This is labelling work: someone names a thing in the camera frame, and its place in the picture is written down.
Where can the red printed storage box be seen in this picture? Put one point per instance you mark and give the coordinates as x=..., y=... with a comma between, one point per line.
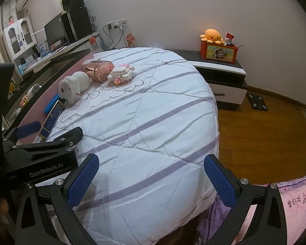
x=219, y=52

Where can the pink white block toy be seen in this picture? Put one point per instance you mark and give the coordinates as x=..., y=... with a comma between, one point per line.
x=121, y=74

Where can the rose gold cup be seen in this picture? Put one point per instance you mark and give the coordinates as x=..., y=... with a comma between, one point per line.
x=99, y=70

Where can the water bottle with orange lid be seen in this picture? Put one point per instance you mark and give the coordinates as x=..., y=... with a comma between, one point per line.
x=94, y=47

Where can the yellow patterned garment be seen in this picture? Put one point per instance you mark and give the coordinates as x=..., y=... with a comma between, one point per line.
x=14, y=89

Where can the white desk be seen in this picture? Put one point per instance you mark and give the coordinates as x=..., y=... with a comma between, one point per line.
x=84, y=40

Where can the blue white box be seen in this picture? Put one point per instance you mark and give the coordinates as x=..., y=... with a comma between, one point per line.
x=43, y=49

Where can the black computer monitor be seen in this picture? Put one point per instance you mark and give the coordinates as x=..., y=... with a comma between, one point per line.
x=54, y=32

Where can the white plush sheep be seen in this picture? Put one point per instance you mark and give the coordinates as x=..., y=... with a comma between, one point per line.
x=74, y=84

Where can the black white headboard cabinet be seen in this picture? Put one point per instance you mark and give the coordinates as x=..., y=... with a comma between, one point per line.
x=229, y=102

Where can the striped white blanket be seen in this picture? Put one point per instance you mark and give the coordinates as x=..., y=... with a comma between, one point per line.
x=148, y=132

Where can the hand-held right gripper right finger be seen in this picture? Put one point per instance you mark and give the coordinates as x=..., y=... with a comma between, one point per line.
x=219, y=181

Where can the black computer tower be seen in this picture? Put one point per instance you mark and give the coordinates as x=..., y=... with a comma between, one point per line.
x=77, y=24

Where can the black bathroom scale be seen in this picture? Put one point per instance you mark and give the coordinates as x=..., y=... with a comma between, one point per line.
x=257, y=102

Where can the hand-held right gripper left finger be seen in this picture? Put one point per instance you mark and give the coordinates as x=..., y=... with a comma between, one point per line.
x=84, y=181

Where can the red white packet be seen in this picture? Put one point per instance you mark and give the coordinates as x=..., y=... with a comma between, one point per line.
x=230, y=39

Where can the black speaker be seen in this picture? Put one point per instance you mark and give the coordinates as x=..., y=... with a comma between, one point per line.
x=72, y=2

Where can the small orange patterned box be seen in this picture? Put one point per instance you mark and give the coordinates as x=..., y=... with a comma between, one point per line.
x=24, y=100

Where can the blue plastic tube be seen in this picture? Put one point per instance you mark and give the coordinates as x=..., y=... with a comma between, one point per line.
x=51, y=104

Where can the pink quilt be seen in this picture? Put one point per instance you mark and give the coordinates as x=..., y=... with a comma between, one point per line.
x=295, y=204

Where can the pink storage box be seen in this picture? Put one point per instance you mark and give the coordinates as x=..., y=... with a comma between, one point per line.
x=35, y=109

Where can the red snack bag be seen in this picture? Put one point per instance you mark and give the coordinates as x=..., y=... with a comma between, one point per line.
x=130, y=40

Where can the white wall power outlet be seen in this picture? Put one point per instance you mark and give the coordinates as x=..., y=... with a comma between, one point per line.
x=117, y=23

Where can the pink doll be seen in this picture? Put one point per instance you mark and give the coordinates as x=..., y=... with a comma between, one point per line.
x=11, y=19

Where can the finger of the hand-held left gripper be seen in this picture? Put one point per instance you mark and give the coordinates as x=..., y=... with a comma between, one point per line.
x=28, y=130
x=66, y=136

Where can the white glass-door cabinet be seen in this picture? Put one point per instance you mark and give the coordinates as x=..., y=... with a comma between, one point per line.
x=16, y=29

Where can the orange octopus plush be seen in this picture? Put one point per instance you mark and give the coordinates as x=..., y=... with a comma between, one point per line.
x=211, y=35

